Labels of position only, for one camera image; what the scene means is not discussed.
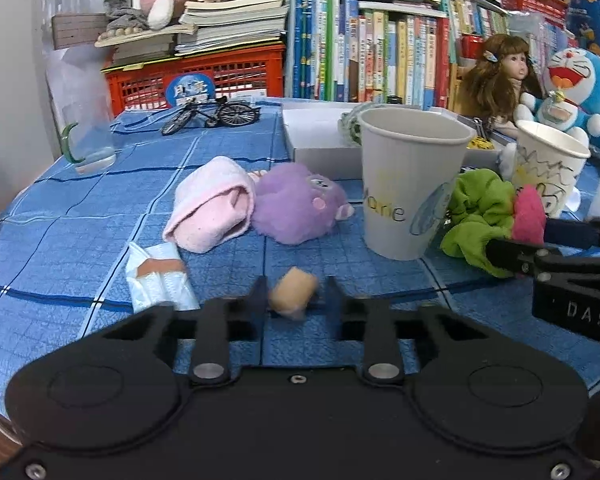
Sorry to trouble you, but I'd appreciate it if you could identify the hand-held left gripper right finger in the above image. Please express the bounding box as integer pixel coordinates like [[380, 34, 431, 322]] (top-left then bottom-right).
[[325, 275, 486, 385]]

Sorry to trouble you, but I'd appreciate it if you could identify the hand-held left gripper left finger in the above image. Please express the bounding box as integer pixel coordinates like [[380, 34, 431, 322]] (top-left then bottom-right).
[[102, 276, 269, 385]]

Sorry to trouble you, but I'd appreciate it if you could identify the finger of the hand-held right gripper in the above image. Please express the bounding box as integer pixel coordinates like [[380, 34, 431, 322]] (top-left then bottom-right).
[[485, 236, 564, 278], [545, 217, 600, 256]]

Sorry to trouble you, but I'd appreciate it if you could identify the green scrunchie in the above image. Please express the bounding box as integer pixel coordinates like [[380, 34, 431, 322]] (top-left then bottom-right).
[[439, 168, 517, 279]]

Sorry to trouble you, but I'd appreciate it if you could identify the purple plush toy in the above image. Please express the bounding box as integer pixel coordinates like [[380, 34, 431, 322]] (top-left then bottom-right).
[[249, 162, 355, 246]]

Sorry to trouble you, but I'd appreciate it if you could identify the pink towel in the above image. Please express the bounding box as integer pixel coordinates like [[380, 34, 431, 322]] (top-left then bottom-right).
[[162, 156, 257, 254]]

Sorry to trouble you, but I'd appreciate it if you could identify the shallow white box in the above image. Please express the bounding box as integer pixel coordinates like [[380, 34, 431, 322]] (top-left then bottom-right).
[[281, 101, 506, 182]]

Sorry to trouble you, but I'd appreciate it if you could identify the scribbled white paper cup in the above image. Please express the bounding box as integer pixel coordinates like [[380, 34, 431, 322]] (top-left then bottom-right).
[[510, 120, 592, 219]]

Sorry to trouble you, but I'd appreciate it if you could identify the small white plush toy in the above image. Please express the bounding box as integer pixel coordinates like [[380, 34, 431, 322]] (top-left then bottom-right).
[[496, 142, 519, 181]]

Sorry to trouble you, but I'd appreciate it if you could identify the plain white paper cup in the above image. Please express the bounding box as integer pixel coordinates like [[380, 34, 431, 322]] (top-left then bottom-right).
[[357, 107, 476, 261]]

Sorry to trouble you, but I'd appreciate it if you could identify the blue cat plush toy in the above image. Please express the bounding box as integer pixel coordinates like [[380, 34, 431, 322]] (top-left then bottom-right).
[[513, 47, 600, 158]]

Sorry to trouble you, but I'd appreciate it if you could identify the brown-haired doll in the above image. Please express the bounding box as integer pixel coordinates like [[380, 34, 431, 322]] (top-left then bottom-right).
[[455, 34, 543, 126]]

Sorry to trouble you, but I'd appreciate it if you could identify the green knit cloth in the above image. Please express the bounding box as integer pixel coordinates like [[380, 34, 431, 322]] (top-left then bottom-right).
[[338, 104, 367, 147]]

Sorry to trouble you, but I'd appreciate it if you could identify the blue checked tablecloth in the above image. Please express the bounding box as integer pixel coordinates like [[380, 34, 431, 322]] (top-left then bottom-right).
[[0, 96, 600, 413]]

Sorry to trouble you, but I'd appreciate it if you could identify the black model bicycle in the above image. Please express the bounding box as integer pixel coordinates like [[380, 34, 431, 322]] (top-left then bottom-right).
[[160, 95, 261, 136]]

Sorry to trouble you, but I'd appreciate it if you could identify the red tin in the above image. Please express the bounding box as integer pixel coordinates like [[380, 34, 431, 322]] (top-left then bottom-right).
[[459, 34, 487, 67]]

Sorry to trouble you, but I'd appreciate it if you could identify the blue printed carton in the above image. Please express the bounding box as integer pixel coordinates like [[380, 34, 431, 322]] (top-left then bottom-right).
[[566, 0, 600, 58]]

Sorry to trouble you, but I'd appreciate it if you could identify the red plastic crate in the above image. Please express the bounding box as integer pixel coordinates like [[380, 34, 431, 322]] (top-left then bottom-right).
[[103, 43, 286, 111]]

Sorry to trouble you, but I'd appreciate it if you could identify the clear glass cup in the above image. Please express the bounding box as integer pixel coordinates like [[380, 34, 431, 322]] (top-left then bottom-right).
[[54, 47, 117, 176]]

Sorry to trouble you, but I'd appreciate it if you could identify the row of upright books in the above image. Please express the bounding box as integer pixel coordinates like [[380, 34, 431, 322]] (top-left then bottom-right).
[[284, 0, 551, 110]]

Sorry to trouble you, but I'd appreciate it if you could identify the stack of paperback books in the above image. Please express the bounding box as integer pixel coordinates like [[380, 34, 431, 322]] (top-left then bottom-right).
[[174, 0, 291, 57]]

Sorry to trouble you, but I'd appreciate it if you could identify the wooden bead massager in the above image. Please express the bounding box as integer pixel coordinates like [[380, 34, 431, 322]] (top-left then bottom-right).
[[94, 26, 148, 49]]

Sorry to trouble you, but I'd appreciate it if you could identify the grey plush toy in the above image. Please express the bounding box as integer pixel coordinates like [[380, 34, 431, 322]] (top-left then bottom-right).
[[103, 0, 150, 34]]

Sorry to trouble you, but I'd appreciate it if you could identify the brown cardboard box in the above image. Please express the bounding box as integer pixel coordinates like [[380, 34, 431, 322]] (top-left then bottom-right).
[[51, 12, 112, 51]]

